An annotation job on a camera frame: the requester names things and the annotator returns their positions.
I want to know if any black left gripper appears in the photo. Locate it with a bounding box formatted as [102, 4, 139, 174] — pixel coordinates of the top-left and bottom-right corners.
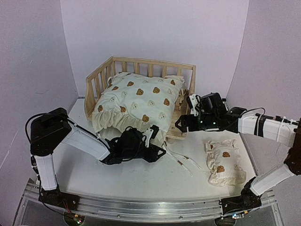
[124, 143, 166, 163]

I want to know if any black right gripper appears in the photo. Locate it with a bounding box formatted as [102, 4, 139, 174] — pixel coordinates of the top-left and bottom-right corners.
[175, 113, 218, 134]

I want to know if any bear print cream cushion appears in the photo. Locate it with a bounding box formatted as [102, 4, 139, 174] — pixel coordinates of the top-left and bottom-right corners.
[91, 72, 184, 160]

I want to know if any wooden pet bed frame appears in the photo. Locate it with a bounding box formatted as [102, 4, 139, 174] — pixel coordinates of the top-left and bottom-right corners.
[84, 56, 196, 139]

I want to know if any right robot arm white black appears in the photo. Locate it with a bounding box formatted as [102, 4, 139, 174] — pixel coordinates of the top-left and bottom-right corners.
[175, 93, 301, 209]

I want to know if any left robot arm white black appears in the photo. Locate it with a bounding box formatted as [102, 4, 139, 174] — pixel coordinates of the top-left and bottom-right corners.
[25, 108, 166, 206]

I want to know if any small bear print pillow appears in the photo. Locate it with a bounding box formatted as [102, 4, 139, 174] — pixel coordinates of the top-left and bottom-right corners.
[205, 139, 246, 186]

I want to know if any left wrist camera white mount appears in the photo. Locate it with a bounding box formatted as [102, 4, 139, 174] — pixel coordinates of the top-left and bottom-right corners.
[142, 125, 159, 148]

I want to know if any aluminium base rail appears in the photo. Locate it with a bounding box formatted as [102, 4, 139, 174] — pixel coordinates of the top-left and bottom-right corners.
[13, 179, 284, 226]

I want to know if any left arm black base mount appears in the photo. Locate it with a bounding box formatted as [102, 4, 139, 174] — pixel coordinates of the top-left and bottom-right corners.
[39, 186, 79, 211]

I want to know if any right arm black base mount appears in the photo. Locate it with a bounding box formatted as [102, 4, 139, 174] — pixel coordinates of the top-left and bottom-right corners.
[219, 177, 261, 216]

